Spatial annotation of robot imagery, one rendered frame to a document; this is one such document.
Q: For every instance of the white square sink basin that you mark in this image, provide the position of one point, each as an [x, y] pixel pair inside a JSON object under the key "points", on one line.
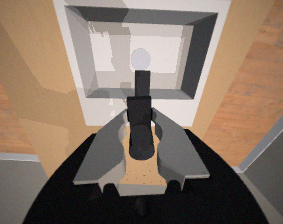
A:
{"points": [[107, 40]]}

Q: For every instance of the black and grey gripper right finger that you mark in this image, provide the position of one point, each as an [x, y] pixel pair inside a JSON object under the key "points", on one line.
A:
{"points": [[182, 156]]}

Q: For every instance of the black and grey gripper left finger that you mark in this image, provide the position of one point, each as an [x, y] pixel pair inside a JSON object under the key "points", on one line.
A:
{"points": [[99, 160]]}

